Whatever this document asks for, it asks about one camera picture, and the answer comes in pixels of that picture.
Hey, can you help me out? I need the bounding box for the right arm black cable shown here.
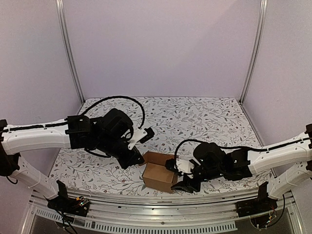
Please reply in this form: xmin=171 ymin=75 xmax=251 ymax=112
xmin=173 ymin=138 xmax=312 ymax=161

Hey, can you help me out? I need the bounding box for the aluminium front rail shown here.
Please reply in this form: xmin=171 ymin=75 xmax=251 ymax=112
xmin=19 ymin=189 xmax=308 ymax=234

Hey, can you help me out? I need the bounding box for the right aluminium frame post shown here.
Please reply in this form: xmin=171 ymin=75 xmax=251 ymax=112
xmin=238 ymin=0 xmax=268 ymax=105

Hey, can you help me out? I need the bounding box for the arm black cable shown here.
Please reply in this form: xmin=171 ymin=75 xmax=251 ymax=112
xmin=9 ymin=96 xmax=146 ymax=130
xmin=173 ymin=138 xmax=312 ymax=161

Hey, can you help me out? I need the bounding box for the left aluminium frame post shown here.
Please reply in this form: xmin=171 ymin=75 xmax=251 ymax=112
xmin=56 ymin=0 xmax=85 ymax=103

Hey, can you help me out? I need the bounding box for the brown cardboard box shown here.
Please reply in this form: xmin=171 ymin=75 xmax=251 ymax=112
xmin=142 ymin=151 xmax=177 ymax=194

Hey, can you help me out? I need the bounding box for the aluminium frame post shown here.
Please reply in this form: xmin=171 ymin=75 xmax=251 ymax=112
xmin=238 ymin=0 xmax=268 ymax=105
xmin=56 ymin=0 xmax=85 ymax=103

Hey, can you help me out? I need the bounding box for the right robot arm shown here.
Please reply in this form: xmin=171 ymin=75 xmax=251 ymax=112
xmin=165 ymin=124 xmax=312 ymax=213

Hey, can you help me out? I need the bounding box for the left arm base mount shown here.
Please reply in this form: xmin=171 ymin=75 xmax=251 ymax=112
xmin=47 ymin=196 xmax=91 ymax=217

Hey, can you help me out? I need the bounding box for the floral patterned table mat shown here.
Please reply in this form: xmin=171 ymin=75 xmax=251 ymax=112
xmin=49 ymin=97 xmax=259 ymax=196

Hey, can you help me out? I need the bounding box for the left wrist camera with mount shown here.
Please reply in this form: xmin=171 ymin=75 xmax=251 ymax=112
xmin=128 ymin=127 xmax=155 ymax=150

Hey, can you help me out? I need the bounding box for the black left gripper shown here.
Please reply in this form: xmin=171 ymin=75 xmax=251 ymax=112
xmin=96 ymin=135 xmax=145 ymax=171

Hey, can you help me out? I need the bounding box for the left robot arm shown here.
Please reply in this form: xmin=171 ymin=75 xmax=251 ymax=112
xmin=0 ymin=108 xmax=154 ymax=212

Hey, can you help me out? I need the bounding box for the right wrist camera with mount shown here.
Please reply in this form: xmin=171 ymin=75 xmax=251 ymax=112
xmin=165 ymin=158 xmax=195 ymax=176

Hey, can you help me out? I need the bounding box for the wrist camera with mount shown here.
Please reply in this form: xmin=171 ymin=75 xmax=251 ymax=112
xmin=128 ymin=127 xmax=155 ymax=150
xmin=165 ymin=158 xmax=195 ymax=176

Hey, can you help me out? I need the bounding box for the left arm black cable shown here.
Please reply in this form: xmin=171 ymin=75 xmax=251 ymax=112
xmin=9 ymin=96 xmax=146 ymax=130

